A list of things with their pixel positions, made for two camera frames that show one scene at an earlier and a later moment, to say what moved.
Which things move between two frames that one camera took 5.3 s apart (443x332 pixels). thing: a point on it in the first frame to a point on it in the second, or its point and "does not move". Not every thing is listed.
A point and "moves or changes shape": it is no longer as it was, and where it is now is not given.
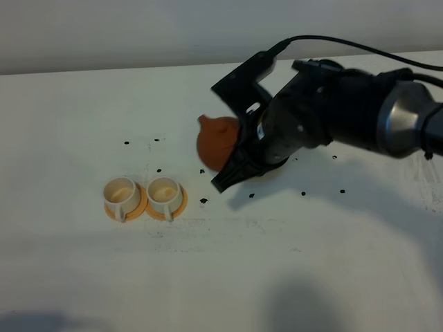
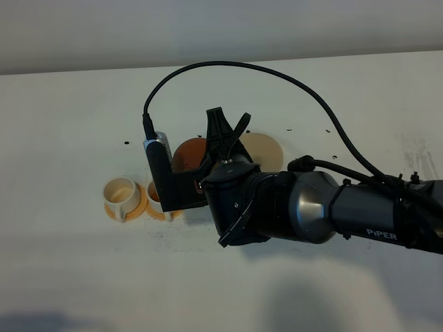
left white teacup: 122,193 does not move
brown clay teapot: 217,140 moves or changes shape
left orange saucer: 111,210 does not move
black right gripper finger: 239,90 to 218,133
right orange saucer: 178,207 does not move
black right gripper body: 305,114 to 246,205
